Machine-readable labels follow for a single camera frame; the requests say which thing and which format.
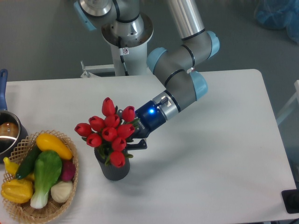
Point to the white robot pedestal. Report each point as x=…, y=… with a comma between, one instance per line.
x=129, y=48

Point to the black device at edge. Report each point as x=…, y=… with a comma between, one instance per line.
x=291, y=200

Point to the blue plastic bag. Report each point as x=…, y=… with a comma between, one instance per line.
x=278, y=15

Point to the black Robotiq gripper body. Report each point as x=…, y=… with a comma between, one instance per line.
x=150, y=118

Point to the blue handled saucepan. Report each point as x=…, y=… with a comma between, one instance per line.
x=11, y=129

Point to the dark green cucumber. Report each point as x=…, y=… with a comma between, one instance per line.
x=27, y=166

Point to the red tulip bouquet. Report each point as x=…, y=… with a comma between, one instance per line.
x=110, y=135

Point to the purple red radish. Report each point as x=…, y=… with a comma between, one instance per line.
x=68, y=171

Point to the yellow bell pepper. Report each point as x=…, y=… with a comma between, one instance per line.
x=17, y=191

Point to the green bok choy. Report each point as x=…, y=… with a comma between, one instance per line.
x=47, y=170

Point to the small yellow gourd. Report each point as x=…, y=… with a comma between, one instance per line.
x=11, y=168

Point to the white garlic bulb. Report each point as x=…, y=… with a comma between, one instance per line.
x=61, y=191

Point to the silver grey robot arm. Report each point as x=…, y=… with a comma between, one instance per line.
x=174, y=70

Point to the dark grey ribbed vase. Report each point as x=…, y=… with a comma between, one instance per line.
x=111, y=172

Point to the yellow squash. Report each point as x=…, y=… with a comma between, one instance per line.
x=46, y=142

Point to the woven wicker basket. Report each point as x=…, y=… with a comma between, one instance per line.
x=24, y=213

